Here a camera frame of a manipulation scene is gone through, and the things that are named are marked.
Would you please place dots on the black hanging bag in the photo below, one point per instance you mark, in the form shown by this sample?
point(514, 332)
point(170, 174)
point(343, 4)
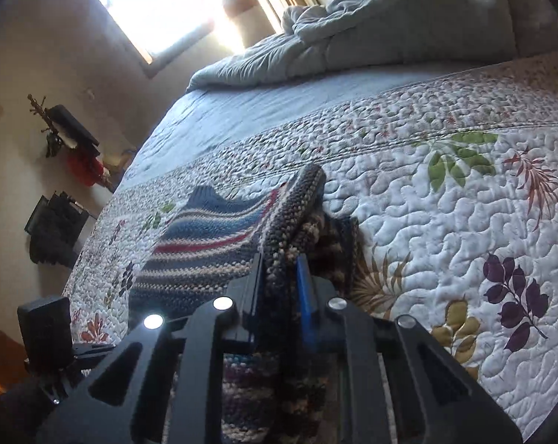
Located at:
point(73, 125)

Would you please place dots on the grey comforter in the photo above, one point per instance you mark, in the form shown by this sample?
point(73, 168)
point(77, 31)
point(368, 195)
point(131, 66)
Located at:
point(376, 37)

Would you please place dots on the floral quilted bedspread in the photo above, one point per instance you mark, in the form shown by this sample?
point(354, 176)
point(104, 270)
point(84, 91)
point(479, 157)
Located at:
point(445, 222)

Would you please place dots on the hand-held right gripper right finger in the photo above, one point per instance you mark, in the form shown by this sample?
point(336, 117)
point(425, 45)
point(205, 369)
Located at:
point(305, 307)

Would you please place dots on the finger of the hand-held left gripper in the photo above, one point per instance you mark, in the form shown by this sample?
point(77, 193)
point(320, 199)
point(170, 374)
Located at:
point(93, 349)

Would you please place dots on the wooden coat rack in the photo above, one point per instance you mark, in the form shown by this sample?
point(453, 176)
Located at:
point(37, 106)

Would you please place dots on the beige pillow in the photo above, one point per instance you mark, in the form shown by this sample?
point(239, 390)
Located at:
point(535, 14)

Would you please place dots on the red hanging bag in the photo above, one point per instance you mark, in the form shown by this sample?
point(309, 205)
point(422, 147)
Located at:
point(82, 169)

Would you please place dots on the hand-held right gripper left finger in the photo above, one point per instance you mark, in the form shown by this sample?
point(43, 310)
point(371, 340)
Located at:
point(255, 296)

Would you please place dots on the bright window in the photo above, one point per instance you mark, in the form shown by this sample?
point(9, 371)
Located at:
point(167, 4)

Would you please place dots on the black backpack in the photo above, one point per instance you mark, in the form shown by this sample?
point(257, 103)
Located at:
point(52, 231)

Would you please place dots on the striped knitted sweater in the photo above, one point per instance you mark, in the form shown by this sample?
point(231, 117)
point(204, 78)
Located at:
point(204, 249)

